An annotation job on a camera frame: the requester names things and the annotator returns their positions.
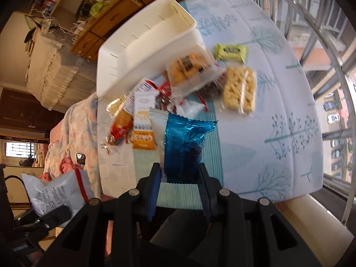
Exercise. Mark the wooden desk with drawers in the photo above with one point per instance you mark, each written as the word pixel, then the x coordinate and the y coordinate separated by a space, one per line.
pixel 100 27

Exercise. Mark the green pineapple cake packet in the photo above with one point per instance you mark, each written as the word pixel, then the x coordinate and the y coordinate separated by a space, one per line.
pixel 236 53

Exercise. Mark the floral blanket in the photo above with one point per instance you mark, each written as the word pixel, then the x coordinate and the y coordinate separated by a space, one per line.
pixel 73 143

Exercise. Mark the lace-covered furniture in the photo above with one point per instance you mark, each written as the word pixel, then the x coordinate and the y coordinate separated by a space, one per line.
pixel 56 77

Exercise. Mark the white plastic storage bin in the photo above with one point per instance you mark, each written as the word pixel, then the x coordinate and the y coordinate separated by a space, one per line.
pixel 142 47

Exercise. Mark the white red-edged snack bag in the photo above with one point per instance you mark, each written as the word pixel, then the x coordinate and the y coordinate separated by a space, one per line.
pixel 71 189

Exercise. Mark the blue foil snack packet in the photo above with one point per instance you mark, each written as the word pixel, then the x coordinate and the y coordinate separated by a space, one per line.
pixel 183 146

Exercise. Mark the red foil snack packet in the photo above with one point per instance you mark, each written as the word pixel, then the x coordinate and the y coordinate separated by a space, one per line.
pixel 165 92

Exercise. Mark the yellow puffed snack bag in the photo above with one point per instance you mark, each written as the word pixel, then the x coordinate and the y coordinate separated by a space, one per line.
pixel 240 89

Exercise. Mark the orange white oat bar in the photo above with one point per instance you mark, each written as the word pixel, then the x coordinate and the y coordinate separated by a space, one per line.
pixel 143 135

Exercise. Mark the green tissue pack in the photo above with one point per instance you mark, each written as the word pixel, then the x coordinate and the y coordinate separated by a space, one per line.
pixel 96 8

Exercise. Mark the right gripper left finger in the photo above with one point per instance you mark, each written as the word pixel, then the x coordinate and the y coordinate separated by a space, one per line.
pixel 151 190

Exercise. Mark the white tree-print tablecloth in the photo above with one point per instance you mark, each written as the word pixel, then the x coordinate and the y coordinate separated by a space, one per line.
pixel 274 152

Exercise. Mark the clear bag orange pastries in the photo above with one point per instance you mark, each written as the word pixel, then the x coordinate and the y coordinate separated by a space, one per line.
pixel 192 71

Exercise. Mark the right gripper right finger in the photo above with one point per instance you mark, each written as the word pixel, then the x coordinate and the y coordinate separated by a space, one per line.
pixel 207 187

